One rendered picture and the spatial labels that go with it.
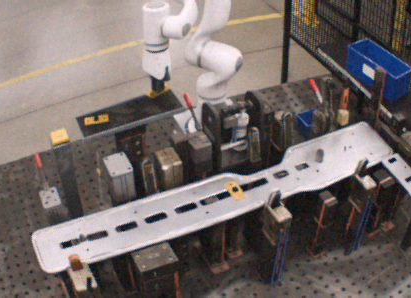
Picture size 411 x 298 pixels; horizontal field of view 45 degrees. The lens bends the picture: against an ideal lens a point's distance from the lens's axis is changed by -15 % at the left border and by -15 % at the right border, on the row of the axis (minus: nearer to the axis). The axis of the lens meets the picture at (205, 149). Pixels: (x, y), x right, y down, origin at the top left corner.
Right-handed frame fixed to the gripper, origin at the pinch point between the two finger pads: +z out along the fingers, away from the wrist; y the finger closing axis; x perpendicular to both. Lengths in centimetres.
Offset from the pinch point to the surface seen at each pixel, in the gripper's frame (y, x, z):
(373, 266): 84, 33, 54
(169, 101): 1.1, 3.8, 8.1
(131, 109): -4.5, -8.3, 8.2
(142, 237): 31, -33, 24
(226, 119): 20.9, 11.0, 8.5
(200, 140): 16.0, 4.2, 16.4
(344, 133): 43, 54, 24
